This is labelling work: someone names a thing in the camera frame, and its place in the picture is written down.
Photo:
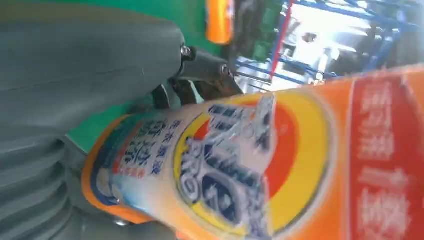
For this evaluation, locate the orange drink bottle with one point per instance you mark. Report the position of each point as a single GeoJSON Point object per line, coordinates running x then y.
{"type": "Point", "coordinates": [298, 165]}
{"type": "Point", "coordinates": [219, 20]}

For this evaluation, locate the blue metal rack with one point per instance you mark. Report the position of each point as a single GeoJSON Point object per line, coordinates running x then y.
{"type": "Point", "coordinates": [331, 20]}

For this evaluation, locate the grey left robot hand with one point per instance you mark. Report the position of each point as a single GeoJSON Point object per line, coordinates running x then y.
{"type": "Point", "coordinates": [82, 73]}

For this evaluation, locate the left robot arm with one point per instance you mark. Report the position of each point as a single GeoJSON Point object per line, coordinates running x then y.
{"type": "Point", "coordinates": [30, 192]}

